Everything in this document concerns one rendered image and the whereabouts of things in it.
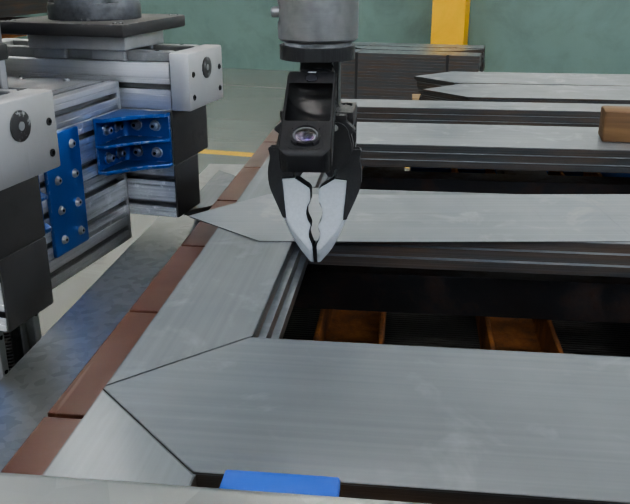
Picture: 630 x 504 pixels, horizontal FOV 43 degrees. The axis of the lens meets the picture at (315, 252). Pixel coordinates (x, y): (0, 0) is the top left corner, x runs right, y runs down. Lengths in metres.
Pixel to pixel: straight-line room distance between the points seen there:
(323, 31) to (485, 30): 7.36
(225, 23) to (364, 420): 8.25
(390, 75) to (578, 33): 3.00
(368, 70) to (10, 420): 4.74
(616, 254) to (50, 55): 0.94
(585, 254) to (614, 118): 0.53
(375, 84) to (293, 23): 4.73
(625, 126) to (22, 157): 0.93
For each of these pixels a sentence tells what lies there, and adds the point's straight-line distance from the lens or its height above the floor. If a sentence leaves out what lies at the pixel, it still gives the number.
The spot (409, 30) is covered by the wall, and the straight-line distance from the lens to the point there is 8.18.
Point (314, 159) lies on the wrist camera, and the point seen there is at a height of 0.98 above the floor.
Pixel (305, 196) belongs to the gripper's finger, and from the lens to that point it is 0.78.
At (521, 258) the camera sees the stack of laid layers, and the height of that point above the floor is 0.83.
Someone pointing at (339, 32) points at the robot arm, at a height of 1.07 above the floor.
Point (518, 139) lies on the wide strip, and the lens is 1.38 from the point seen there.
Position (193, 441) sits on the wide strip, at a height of 0.85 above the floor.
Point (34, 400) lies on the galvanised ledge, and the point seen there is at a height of 0.68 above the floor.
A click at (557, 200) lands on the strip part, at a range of 1.05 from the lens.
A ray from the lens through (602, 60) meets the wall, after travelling 8.09.
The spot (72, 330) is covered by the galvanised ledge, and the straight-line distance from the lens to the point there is 1.09.
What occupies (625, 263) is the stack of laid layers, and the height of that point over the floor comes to 0.83.
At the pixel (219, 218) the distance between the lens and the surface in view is 0.94.
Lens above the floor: 1.14
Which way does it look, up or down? 20 degrees down
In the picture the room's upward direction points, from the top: straight up
